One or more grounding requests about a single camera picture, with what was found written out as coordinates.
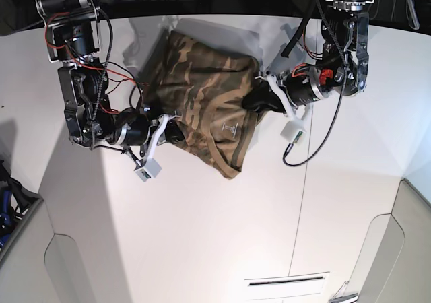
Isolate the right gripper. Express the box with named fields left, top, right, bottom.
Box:
left=140, top=114, right=185, bottom=160

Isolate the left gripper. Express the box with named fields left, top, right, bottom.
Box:
left=242, top=71, right=312, bottom=120

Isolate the camouflage T-shirt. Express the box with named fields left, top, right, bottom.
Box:
left=145, top=30, right=262, bottom=179

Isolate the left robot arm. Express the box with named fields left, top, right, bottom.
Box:
left=242, top=0, right=374, bottom=114

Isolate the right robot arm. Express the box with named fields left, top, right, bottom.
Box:
left=35, top=0, right=184, bottom=156

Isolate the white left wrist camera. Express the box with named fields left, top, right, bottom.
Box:
left=280, top=119, right=307, bottom=145

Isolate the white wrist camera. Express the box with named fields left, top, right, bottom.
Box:
left=280, top=119, right=307, bottom=145
left=134, top=158, right=162, bottom=182

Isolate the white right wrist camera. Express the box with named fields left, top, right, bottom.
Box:
left=134, top=158, right=162, bottom=182

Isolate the grey coiled cable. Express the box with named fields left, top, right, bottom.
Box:
left=373, top=0, right=410, bottom=23

